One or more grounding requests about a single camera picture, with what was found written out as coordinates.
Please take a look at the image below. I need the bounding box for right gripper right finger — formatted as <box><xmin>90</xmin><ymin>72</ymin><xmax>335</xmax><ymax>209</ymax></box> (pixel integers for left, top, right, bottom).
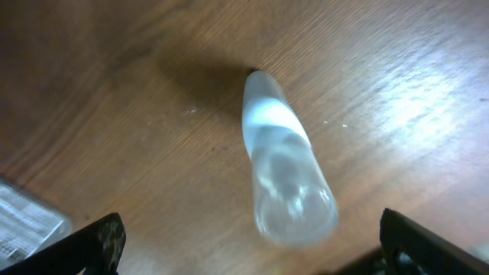
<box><xmin>316</xmin><ymin>209</ymin><xmax>488</xmax><ymax>275</ymax></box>

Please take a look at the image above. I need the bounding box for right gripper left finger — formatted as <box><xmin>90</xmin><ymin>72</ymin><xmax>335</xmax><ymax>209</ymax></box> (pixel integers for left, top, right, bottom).
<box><xmin>1</xmin><ymin>212</ymin><xmax>126</xmax><ymax>275</ymax></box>

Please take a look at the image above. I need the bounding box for white translucent spray bottle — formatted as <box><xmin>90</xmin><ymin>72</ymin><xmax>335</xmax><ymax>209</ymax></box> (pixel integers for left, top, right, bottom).
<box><xmin>242</xmin><ymin>70</ymin><xmax>338</xmax><ymax>247</ymax></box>

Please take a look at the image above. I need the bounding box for clear plastic container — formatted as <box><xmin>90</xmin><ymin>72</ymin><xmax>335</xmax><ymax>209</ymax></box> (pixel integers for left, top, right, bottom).
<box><xmin>1</xmin><ymin>177</ymin><xmax>73</xmax><ymax>270</ymax></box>

